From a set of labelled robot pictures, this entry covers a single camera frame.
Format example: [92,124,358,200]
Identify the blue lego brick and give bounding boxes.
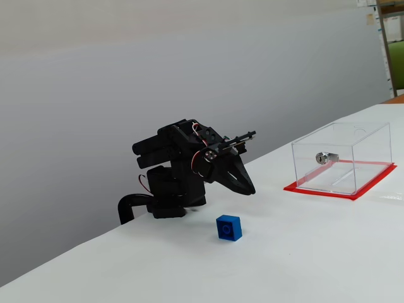
[216,214,243,242]

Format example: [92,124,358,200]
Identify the black table clamp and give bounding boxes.
[117,193,155,225]

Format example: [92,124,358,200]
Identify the silver cylinder lock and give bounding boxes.
[315,151,340,165]

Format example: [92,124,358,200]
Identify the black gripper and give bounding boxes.
[192,143,256,196]

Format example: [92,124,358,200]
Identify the black wrist camera board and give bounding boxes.
[220,130,257,153]

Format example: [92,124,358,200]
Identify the white carton box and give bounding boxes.
[384,15,404,42]

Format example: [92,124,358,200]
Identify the red tape square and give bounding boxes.
[283,159,397,201]

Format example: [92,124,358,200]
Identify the transparent plastic box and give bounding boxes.
[290,121,393,196]

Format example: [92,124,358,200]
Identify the orange wooden table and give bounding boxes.
[381,93,404,105]

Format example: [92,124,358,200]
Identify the green panel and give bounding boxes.
[387,40,404,95]

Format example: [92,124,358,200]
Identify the metal shelf rack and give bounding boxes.
[376,0,404,98]

